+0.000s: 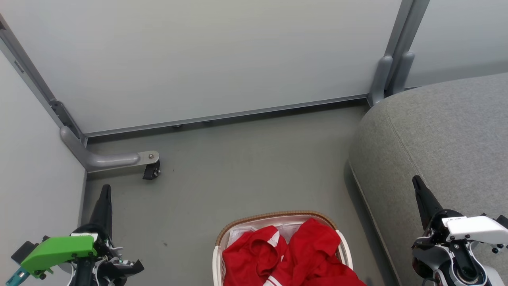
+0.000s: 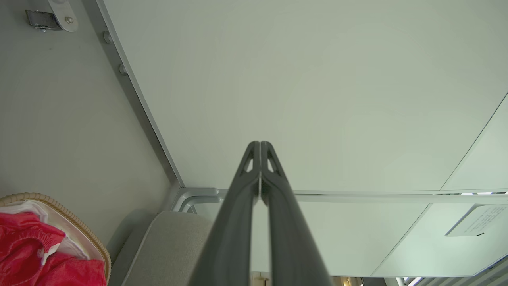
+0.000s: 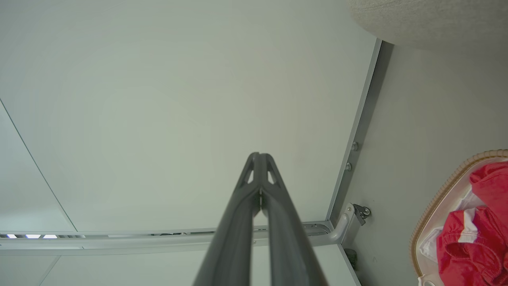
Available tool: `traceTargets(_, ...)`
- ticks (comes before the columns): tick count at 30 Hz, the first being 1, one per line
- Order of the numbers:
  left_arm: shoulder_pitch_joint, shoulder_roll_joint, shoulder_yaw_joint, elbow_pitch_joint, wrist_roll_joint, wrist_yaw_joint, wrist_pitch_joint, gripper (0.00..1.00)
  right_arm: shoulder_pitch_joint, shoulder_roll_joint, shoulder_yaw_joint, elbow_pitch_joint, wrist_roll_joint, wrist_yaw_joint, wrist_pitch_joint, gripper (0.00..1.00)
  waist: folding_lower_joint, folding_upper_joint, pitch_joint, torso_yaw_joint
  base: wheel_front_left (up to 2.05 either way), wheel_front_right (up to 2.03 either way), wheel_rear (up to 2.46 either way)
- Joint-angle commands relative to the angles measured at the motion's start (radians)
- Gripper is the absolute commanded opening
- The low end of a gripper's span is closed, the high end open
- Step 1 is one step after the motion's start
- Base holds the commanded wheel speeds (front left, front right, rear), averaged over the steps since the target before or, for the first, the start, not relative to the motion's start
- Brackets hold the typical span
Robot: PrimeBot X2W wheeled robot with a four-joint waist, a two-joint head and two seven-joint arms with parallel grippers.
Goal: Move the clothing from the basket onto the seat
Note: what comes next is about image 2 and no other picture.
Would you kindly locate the grey partition base rail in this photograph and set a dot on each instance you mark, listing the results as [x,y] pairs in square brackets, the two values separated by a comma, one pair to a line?
[133,91]

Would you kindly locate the grey fabric sofa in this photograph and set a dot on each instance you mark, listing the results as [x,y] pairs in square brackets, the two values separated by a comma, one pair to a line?
[170,246]

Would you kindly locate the round grey bolt cap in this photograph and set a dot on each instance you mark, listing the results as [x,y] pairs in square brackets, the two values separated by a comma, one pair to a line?
[123,69]
[107,37]

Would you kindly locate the white basket liner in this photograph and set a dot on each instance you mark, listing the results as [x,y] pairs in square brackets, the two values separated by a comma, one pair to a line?
[59,218]

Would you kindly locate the grey caster wheel bracket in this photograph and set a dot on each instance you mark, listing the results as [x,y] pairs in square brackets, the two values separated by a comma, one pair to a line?
[59,16]

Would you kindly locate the white paper sign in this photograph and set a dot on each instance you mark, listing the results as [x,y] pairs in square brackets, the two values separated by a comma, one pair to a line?
[480,220]

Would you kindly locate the grey partition foot bracket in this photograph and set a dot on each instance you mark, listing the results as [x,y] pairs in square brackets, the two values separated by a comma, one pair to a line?
[186,196]

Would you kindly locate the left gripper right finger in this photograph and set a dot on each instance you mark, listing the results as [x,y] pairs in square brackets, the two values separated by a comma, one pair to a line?
[293,246]

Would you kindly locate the red garment with white tag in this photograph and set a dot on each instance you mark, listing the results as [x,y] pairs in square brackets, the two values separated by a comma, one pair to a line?
[24,246]

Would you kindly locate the wicker laundry basket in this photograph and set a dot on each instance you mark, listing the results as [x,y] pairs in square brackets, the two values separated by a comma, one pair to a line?
[79,226]

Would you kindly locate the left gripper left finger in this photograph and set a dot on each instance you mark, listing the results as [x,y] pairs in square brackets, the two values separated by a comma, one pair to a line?
[234,238]

